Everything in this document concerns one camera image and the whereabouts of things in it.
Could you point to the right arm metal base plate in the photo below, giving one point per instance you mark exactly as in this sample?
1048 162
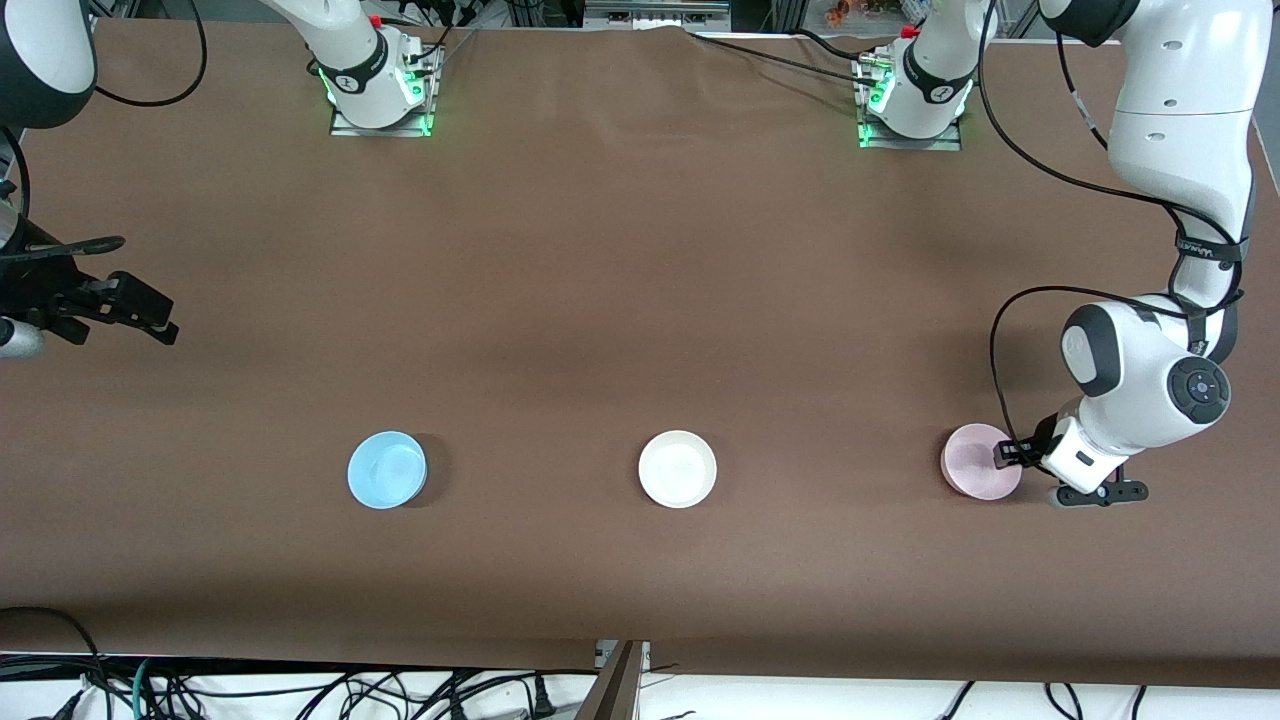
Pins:
345 130

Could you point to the black power plug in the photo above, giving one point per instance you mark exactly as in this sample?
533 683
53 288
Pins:
543 700

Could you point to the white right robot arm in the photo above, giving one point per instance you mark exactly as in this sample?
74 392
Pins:
345 45

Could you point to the small orange object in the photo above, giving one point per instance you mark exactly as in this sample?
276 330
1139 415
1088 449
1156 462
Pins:
845 10

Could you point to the silver aluminium frame bar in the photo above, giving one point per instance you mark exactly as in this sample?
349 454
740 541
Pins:
650 12

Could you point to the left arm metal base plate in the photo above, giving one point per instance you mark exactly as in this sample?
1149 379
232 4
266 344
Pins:
945 143

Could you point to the white bowl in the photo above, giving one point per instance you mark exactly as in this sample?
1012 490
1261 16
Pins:
677 468

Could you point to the pink bowl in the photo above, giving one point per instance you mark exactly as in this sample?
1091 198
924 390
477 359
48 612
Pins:
965 460

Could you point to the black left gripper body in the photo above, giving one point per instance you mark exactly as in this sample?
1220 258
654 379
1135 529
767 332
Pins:
1043 436

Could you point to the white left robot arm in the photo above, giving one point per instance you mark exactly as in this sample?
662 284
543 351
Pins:
1180 100

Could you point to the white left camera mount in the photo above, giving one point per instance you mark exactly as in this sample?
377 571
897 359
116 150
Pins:
1080 455

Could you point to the blue bowl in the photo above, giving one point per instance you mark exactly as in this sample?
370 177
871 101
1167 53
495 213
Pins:
385 470

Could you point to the grey metal frame post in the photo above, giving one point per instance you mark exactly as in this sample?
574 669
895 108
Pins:
615 690

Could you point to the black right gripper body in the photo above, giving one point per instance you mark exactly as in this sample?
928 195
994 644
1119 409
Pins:
38 290

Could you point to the brown table cover sheet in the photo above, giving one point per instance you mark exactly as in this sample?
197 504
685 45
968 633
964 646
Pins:
640 250

